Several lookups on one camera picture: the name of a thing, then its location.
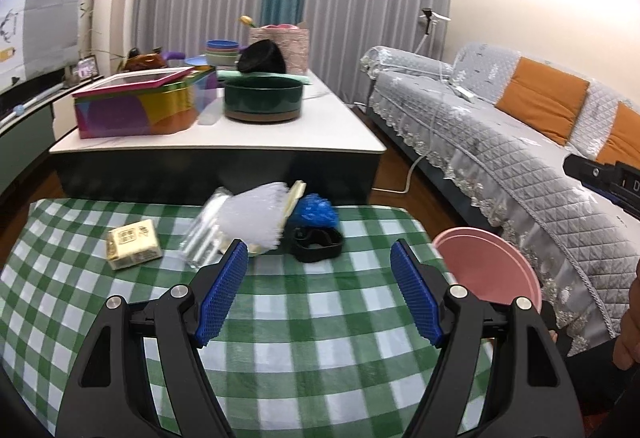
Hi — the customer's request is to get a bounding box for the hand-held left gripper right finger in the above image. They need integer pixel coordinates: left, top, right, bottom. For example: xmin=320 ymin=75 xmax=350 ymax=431
xmin=390 ymin=239 xmax=586 ymax=438

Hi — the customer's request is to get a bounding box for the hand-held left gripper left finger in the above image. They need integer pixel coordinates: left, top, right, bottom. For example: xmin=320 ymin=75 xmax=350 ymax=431
xmin=55 ymin=238 xmax=249 ymax=438

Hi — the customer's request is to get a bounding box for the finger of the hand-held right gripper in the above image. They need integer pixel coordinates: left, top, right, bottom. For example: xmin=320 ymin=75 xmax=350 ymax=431
xmin=562 ymin=154 xmax=621 ymax=190

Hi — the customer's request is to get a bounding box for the pink plastic bin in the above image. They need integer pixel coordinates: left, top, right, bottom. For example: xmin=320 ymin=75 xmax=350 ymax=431
xmin=432 ymin=227 xmax=543 ymax=344

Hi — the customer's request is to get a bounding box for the blue plastic cover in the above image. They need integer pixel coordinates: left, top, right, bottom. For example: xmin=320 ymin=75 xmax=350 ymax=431
xmin=291 ymin=193 xmax=340 ymax=229

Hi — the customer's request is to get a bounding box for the orange cushion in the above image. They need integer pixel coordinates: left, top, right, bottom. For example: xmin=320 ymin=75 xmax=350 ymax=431
xmin=496 ymin=57 xmax=591 ymax=146
xmin=595 ymin=102 xmax=640 ymax=166

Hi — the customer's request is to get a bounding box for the clear plastic packaging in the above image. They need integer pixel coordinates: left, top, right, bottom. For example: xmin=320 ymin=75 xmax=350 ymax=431
xmin=179 ymin=187 xmax=236 ymax=269

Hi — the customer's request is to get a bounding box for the green checked tablecloth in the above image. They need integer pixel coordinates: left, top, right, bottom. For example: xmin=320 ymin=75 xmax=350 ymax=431
xmin=0 ymin=198 xmax=501 ymax=438

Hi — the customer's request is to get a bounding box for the grey quilted sofa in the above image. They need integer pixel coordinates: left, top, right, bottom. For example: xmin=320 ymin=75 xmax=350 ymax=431
xmin=360 ymin=43 xmax=640 ymax=354

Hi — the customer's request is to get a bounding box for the cream tissue pack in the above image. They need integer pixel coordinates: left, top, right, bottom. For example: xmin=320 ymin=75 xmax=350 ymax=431
xmin=107 ymin=219 xmax=164 ymax=270

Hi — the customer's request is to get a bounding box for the white top coffee table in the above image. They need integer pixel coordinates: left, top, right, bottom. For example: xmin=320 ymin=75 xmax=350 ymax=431
xmin=49 ymin=68 xmax=388 ymax=206

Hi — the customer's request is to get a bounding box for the clear plastic container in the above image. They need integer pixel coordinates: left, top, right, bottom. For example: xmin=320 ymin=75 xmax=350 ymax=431
xmin=192 ymin=85 xmax=226 ymax=126

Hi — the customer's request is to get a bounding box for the dark green round box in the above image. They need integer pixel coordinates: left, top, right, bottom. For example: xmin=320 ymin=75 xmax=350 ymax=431
xmin=223 ymin=75 xmax=305 ymax=124

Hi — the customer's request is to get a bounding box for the colourful tin box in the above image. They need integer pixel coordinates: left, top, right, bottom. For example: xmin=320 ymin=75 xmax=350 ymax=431
xmin=71 ymin=67 xmax=218 ymax=140

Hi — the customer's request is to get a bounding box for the white floor lamp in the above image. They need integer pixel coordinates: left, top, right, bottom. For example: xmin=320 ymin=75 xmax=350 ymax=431
xmin=417 ymin=8 xmax=451 ymax=54

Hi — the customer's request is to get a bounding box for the black hat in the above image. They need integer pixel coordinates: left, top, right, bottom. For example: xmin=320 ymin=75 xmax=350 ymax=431
xmin=236 ymin=40 xmax=287 ymax=74

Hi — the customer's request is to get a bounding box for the stack of coloured bowls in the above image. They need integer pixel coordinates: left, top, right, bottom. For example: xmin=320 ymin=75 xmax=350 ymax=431
xmin=205 ymin=39 xmax=241 ymax=67

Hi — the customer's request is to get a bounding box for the brown teapot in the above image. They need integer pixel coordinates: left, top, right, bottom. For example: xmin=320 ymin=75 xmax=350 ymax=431
xmin=123 ymin=47 xmax=168 ymax=72

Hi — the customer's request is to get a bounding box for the television cabinet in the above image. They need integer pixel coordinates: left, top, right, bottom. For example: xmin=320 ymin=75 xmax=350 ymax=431
xmin=0 ymin=68 xmax=108 ymax=199

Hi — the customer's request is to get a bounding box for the pink fabric basket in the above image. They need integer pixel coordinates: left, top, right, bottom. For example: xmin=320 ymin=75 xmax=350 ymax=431
xmin=248 ymin=23 xmax=311 ymax=75

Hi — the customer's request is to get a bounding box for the thin branch decoration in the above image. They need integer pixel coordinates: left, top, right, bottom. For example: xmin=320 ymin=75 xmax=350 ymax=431
xmin=80 ymin=0 xmax=126 ymax=64

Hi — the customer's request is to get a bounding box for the television with grey cover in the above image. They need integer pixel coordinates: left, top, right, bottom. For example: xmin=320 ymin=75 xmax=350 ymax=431
xmin=0 ymin=0 xmax=86 ymax=94

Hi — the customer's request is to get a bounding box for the white power cable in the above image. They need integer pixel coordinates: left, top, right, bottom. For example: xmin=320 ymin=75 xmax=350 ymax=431
xmin=372 ymin=63 xmax=451 ymax=194

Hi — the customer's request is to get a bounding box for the small photo frame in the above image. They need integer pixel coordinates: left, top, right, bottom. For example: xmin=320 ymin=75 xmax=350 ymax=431
xmin=74 ymin=55 xmax=98 ymax=80

